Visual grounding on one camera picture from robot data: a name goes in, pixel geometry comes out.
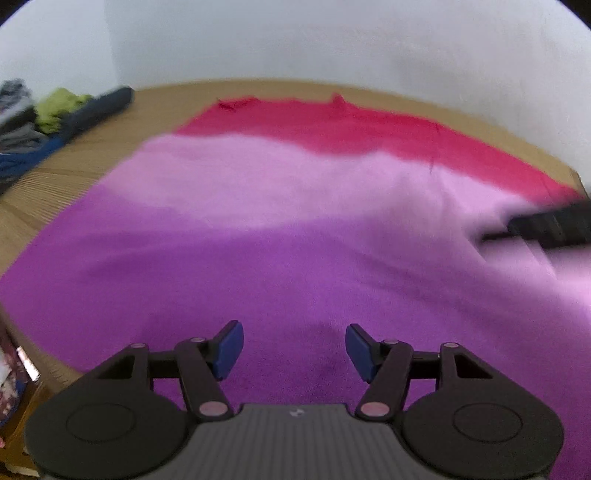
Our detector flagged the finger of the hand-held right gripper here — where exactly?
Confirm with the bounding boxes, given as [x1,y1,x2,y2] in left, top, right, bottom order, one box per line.
[480,198,591,250]

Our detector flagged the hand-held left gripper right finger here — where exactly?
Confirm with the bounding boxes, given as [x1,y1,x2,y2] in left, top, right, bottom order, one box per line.
[345,323,495,423]

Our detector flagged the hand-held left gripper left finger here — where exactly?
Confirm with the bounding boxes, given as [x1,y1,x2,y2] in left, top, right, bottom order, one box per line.
[95,320,245,423]

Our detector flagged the pink purple gradient cloth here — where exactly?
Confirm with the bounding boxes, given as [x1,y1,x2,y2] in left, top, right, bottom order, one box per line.
[0,93,591,480]

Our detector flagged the dark printed cloth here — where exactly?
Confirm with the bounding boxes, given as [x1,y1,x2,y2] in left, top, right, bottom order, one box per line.
[0,318,42,432]

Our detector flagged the dark grey folded garment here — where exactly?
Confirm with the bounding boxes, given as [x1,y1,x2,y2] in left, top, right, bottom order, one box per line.
[55,86,136,144]

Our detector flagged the blue garment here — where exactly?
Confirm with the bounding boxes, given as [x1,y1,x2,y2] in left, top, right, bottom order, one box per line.
[0,134,65,185]

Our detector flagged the green garment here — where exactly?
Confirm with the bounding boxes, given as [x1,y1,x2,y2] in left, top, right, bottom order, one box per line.
[34,89,93,134]

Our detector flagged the grey garment pile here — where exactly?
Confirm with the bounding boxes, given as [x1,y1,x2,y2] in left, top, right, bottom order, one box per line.
[0,78,47,153]

